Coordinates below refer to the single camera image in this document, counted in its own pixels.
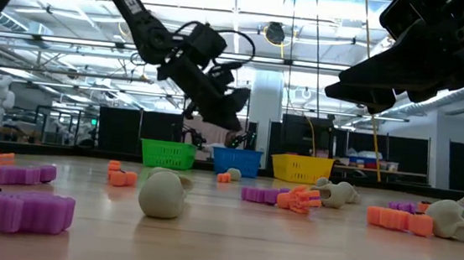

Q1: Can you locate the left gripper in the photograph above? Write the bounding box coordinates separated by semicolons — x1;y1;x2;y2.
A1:
152;54;255;133

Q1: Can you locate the blue plastic basket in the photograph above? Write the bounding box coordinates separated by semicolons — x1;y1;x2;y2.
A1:
210;146;264;179

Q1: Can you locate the green plastic basket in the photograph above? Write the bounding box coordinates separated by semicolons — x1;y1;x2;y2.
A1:
138;138;199;172

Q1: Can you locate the yellow plastic basket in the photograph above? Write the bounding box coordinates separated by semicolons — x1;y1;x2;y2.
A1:
268;152;336;187

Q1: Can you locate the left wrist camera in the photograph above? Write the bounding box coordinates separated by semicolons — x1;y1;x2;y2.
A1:
185;20;230;70

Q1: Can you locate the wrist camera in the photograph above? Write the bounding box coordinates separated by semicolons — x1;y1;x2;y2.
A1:
377;0;425;43
185;20;230;70

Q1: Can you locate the yellow hanging cable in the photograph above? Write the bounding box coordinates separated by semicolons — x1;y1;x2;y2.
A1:
347;0;399;185

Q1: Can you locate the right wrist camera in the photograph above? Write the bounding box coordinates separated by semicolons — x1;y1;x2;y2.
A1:
377;0;425;43

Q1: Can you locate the black overhead camera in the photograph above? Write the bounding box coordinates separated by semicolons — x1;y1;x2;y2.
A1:
263;20;288;47

